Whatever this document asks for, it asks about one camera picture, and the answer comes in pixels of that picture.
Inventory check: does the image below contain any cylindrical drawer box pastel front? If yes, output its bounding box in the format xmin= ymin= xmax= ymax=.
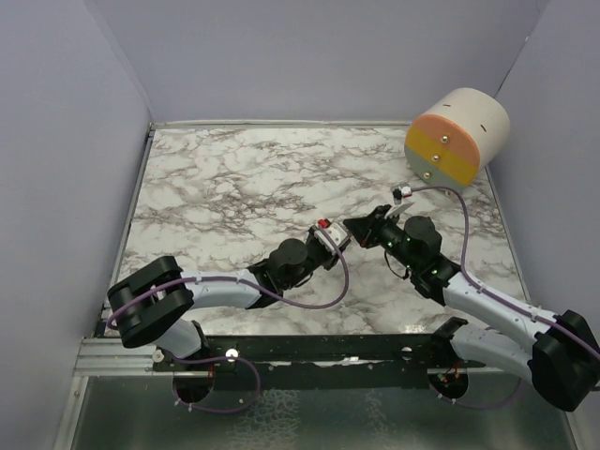
xmin=404 ymin=87 xmax=510 ymax=190

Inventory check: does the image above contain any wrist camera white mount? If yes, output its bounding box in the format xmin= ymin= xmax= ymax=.
xmin=384 ymin=184 xmax=413 ymax=219
xmin=311 ymin=218 xmax=352 ymax=255

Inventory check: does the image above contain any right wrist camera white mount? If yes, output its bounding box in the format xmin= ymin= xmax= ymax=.
xmin=384 ymin=184 xmax=413 ymax=219

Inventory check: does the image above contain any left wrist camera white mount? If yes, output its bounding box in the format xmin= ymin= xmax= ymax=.
xmin=311 ymin=218 xmax=352 ymax=255

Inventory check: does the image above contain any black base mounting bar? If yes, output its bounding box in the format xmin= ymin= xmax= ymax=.
xmin=153 ymin=319 xmax=470 ymax=390

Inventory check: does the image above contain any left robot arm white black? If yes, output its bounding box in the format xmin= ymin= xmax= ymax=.
xmin=106 ymin=219 xmax=351 ymax=370

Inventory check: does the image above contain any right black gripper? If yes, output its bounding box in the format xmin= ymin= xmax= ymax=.
xmin=343 ymin=204 xmax=419 ymax=273

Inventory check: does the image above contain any aluminium extrusion rail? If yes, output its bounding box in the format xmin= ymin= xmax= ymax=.
xmin=73 ymin=338 xmax=155 ymax=377

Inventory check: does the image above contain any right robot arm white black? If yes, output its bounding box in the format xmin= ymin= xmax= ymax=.
xmin=343 ymin=205 xmax=599 ymax=412

